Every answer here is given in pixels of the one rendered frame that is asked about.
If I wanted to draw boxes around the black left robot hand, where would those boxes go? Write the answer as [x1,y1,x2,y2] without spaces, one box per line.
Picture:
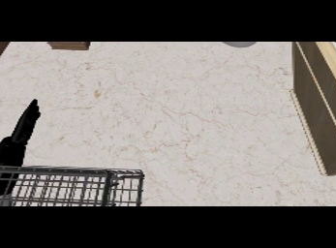
[0,99,43,197]

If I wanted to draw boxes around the brown wooden block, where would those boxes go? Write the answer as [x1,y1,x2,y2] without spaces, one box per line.
[47,42,91,51]

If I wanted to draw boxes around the grey round object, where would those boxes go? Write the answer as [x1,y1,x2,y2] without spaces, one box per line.
[221,42,259,48]

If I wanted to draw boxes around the grey wire basket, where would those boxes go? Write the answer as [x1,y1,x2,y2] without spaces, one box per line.
[0,165,146,207]

